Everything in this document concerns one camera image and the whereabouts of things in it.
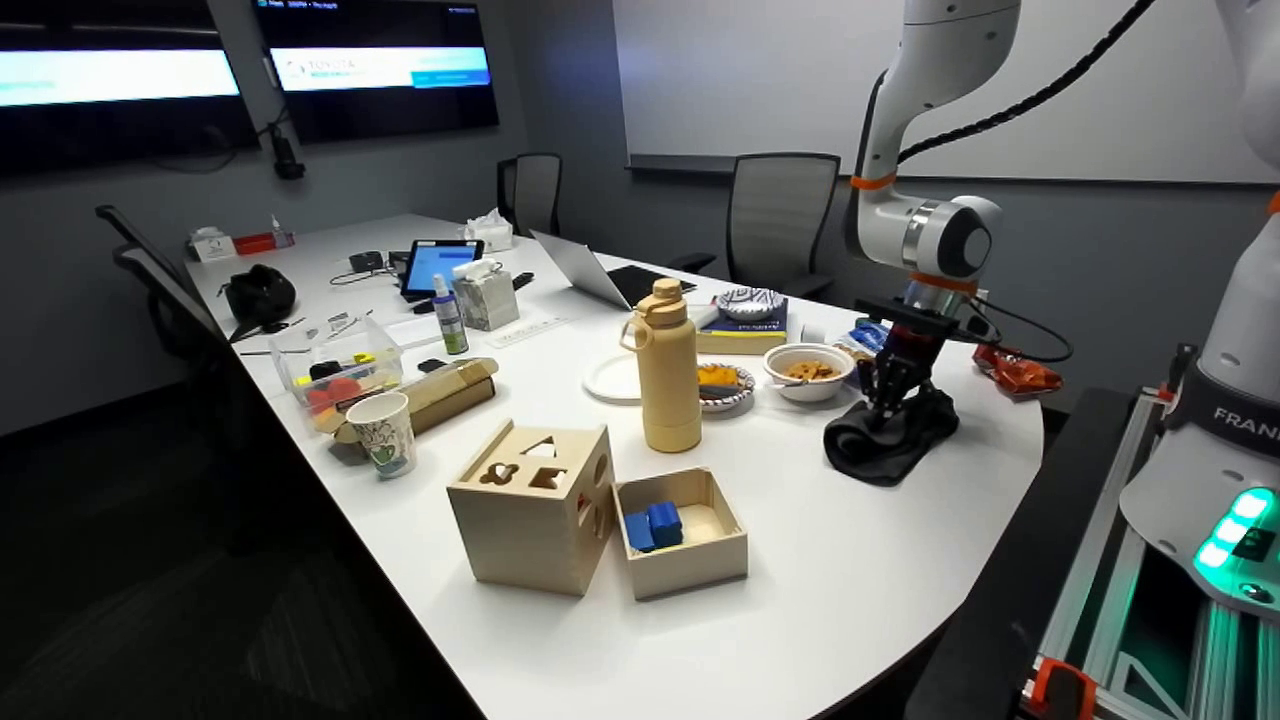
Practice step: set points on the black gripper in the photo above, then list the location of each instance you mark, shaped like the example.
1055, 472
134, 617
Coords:
918, 349

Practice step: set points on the black cloth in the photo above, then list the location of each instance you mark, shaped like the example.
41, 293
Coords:
884, 459

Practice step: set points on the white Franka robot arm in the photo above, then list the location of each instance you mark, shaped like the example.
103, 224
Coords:
934, 67

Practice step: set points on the blue snack bag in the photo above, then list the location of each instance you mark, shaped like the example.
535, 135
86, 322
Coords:
866, 339

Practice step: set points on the white bowl with crackers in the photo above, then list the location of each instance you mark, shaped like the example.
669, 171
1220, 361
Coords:
810, 373

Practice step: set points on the red snack bag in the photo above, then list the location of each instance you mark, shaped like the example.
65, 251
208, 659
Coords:
1021, 373

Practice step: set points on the blue and yellow book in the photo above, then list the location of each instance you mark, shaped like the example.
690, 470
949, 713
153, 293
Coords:
741, 339

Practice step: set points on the small bowl with orange food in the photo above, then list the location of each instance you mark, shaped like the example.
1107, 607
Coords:
726, 384

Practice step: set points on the black robot mounting cart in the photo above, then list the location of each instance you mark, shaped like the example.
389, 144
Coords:
1013, 587

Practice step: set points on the office chair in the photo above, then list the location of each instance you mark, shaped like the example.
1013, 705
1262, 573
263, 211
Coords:
165, 287
528, 195
781, 222

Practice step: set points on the tan water bottle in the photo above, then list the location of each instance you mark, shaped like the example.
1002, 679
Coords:
669, 373

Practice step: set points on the open wooden tray box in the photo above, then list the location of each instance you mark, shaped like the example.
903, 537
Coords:
693, 560

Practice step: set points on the blue toy block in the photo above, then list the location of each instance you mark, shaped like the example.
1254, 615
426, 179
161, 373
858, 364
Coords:
656, 521

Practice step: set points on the white plate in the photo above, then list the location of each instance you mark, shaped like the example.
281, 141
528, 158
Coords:
609, 377

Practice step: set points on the orange clamp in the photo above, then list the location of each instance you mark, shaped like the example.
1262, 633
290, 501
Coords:
1060, 690

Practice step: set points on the open laptop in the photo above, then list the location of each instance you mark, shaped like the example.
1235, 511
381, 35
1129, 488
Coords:
587, 271

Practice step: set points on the whiteboard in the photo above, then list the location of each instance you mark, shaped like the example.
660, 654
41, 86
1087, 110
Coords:
745, 82

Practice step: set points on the wooden shape sorter box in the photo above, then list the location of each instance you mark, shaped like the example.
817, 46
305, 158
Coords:
527, 513

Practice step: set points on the white carton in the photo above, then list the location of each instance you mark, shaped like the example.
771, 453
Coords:
490, 293

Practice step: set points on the small spray bottle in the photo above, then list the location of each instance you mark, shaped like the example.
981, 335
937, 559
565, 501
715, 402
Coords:
453, 317

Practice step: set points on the small black remote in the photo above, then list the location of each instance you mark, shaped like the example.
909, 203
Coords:
428, 361

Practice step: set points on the tablet with blue screen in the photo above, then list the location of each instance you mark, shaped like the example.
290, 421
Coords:
440, 266

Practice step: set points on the patterned paper cup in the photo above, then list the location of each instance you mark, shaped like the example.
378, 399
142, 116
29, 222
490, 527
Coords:
387, 431

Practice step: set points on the black electronic devices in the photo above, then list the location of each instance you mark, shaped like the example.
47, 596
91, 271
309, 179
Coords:
366, 262

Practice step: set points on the clear plastic storage container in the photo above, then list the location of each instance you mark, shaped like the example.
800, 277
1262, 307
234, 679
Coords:
336, 373

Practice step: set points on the black bag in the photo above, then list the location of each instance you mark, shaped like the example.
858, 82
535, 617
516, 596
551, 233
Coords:
263, 298

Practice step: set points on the red box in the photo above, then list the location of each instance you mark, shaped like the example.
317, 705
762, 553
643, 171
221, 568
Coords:
256, 241

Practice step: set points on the small white box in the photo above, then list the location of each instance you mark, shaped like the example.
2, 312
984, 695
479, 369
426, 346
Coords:
208, 241

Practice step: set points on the wall monitor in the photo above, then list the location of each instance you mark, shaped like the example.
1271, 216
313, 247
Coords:
105, 75
387, 67

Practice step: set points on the hanging black camera pole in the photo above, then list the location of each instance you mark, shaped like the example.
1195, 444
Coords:
263, 82

